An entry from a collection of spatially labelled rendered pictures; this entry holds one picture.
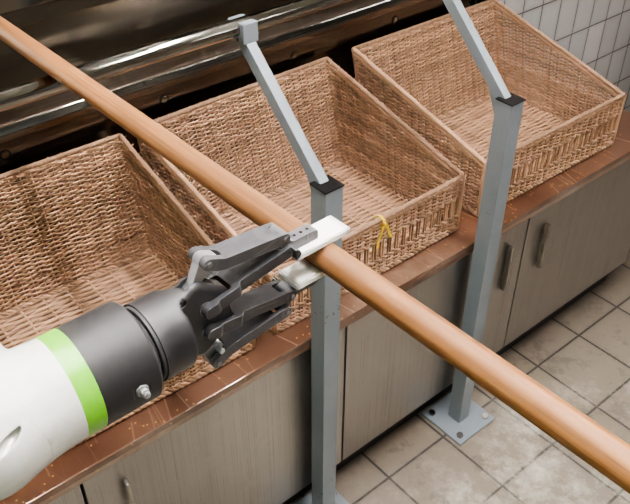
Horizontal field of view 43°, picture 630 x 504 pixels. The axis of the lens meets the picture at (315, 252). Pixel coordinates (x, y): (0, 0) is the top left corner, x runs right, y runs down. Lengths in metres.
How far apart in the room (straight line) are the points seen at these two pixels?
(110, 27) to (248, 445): 0.89
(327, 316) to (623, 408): 1.12
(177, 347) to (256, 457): 1.06
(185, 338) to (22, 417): 0.15
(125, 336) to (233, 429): 0.97
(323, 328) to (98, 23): 0.75
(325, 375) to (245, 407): 0.17
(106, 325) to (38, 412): 0.09
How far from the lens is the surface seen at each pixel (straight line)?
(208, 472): 1.66
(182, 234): 1.64
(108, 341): 0.66
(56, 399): 0.65
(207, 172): 0.91
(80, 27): 1.69
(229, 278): 0.73
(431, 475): 2.12
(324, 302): 1.47
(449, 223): 1.86
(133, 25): 1.74
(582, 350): 2.52
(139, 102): 1.79
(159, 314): 0.69
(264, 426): 1.68
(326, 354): 1.57
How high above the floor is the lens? 1.69
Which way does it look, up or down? 38 degrees down
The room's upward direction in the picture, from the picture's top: straight up
